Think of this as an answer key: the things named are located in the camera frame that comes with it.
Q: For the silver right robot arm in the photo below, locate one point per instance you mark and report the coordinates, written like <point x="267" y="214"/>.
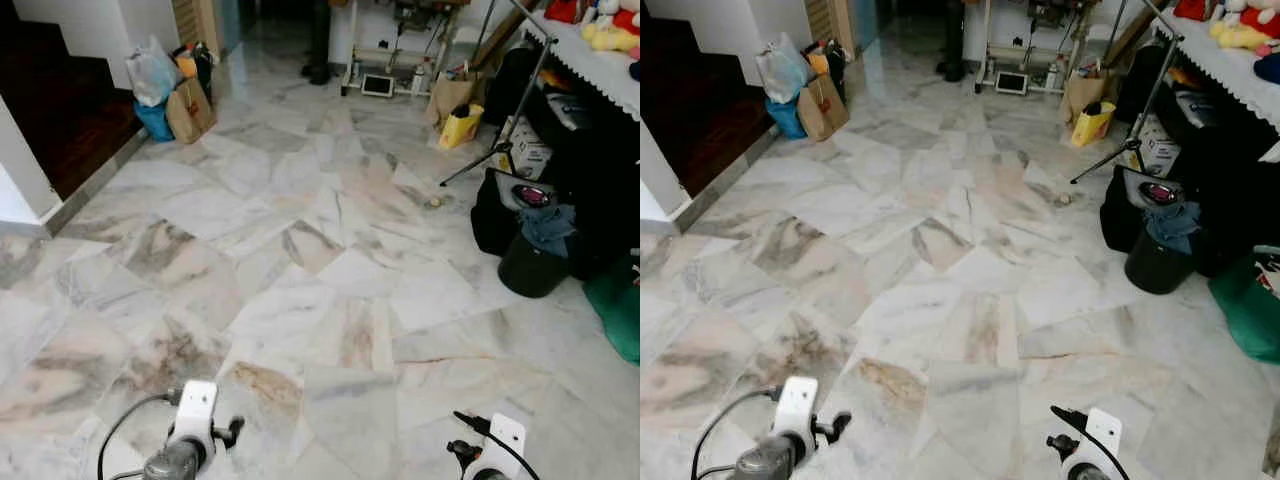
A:
<point x="488" y="476"/>
<point x="1085" y="474"/>

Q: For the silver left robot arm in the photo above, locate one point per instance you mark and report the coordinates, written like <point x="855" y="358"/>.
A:
<point x="765" y="462"/>
<point x="175" y="462"/>

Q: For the black bucket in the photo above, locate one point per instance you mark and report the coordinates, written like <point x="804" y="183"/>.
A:
<point x="532" y="272"/>
<point x="1157" y="270"/>

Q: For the green storage bin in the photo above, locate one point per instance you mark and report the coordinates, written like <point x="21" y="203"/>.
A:
<point x="1250" y="310"/>
<point x="618" y="305"/>

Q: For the black bag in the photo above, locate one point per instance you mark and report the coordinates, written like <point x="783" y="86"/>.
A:
<point x="492" y="222"/>
<point x="1120" y="218"/>

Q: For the blue cloth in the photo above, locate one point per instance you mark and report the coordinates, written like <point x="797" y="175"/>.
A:
<point x="1173" y="228"/>
<point x="548" y="230"/>

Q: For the white cardboard box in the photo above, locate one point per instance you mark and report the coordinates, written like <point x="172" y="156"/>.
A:
<point x="1158" y="148"/>
<point x="528" y="150"/>

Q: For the blue bag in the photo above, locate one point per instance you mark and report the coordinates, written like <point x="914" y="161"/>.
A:
<point x="787" y="118"/>
<point x="155" y="122"/>

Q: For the brown paper bag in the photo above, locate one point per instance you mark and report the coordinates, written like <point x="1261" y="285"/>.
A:
<point x="822" y="108"/>
<point x="190" y="110"/>
<point x="450" y="95"/>
<point x="1082" y="95"/>

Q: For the yellow paper bag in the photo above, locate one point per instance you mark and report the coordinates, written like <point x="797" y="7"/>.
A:
<point x="1092" y="125"/>
<point x="460" y="128"/>

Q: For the black tripod stand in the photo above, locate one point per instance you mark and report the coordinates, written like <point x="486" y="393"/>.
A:
<point x="1152" y="97"/>
<point x="527" y="97"/>

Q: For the white plastic bag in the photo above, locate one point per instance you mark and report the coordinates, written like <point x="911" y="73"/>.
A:
<point x="782" y="70"/>
<point x="150" y="72"/>

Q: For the white framed tablet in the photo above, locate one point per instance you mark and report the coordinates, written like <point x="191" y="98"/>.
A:
<point x="377" y="85"/>
<point x="1011" y="82"/>

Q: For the person legs dark trousers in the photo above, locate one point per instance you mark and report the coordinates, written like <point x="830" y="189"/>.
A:
<point x="318" y="45"/>
<point x="952" y="45"/>

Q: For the white metal rack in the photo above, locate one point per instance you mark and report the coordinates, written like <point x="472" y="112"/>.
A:
<point x="400" y="50"/>
<point x="1030" y="48"/>

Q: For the table with white lace cloth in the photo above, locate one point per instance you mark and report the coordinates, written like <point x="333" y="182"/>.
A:
<point x="590" y="65"/>
<point x="1230" y="65"/>

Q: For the yellow plush toy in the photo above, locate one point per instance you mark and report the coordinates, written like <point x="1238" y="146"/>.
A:
<point x="608" y="38"/>
<point x="1240" y="35"/>

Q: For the red plush toy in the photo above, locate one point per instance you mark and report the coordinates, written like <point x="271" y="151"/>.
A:
<point x="628" y="18"/>
<point x="1262" y="20"/>

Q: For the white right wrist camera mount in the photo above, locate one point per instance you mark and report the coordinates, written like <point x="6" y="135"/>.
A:
<point x="505" y="440"/>
<point x="1100" y="435"/>

